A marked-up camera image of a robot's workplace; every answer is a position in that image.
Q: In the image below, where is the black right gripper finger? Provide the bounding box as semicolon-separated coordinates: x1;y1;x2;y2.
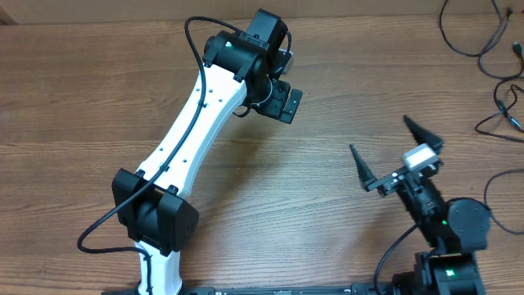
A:
350;144;377;191
403;115;445;155

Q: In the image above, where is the thin black cable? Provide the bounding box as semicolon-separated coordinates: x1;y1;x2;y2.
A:
473;77;524;144

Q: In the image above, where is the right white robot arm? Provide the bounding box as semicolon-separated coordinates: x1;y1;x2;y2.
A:
351;116;491;295

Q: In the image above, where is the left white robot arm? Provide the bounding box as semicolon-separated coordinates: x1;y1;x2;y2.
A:
111;9;303;294

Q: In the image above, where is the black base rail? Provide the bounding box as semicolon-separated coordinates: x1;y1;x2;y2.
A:
179;283;377;295

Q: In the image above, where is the black cable at corner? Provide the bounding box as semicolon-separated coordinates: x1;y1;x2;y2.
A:
439;0;524;81

